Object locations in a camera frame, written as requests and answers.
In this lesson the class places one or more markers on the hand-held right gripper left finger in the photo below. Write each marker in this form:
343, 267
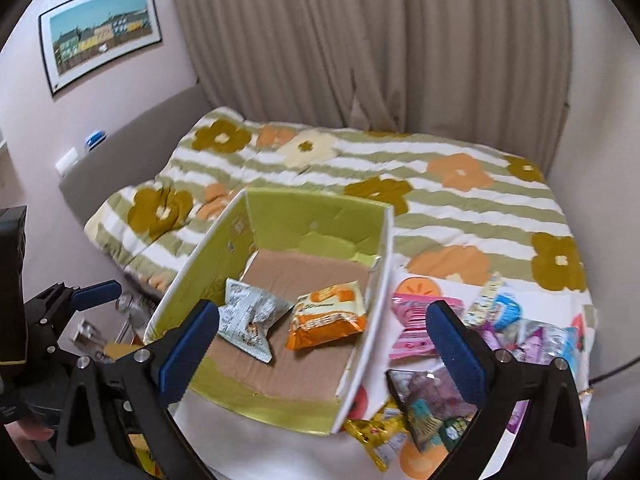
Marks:
186, 357

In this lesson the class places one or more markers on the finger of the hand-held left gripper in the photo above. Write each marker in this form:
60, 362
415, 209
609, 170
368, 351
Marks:
97, 294

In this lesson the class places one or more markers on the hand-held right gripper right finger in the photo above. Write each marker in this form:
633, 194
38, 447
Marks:
457, 355

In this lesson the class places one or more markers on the grey snack packet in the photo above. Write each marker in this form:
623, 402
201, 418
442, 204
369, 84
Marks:
250, 315

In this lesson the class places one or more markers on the green cardboard box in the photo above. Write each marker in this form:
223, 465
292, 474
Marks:
295, 375

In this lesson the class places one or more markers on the yellow snack packet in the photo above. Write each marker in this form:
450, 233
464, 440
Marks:
375, 435

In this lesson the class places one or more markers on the orange snack packet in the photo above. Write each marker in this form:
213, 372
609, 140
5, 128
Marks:
325, 317

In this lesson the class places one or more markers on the person's left hand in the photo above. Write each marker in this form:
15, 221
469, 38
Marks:
30, 432

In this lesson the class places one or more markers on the glass bottle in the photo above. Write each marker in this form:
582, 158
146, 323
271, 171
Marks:
132, 312

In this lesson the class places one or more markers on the glass jar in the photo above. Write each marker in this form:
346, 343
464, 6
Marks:
90, 340

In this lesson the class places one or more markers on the pink snack packet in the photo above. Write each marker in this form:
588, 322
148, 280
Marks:
412, 330

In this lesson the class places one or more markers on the cream and blue snack packet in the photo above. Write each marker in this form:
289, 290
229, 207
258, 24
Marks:
485, 300

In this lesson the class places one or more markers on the yellow container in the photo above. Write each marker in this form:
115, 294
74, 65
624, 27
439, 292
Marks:
122, 351

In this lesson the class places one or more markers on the dark purple snack packet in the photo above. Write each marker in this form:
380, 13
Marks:
425, 410

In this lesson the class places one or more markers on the pile of colourful snack packets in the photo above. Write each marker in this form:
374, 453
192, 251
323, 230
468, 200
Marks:
545, 340

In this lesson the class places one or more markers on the white fruit-print sheet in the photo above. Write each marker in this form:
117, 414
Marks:
260, 447

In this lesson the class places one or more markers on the floral striped blanket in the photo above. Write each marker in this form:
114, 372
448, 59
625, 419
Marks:
450, 220

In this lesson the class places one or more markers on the grey headboard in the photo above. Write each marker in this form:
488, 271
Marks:
125, 160

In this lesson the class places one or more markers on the blue and white small object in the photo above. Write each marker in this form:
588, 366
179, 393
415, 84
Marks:
95, 140

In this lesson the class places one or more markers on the beige curtain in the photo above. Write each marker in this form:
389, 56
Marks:
375, 45

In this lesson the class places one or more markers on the white wall switch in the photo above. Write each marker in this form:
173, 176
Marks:
67, 161

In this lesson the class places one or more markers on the framed wall picture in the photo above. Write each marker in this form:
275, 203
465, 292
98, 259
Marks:
100, 35

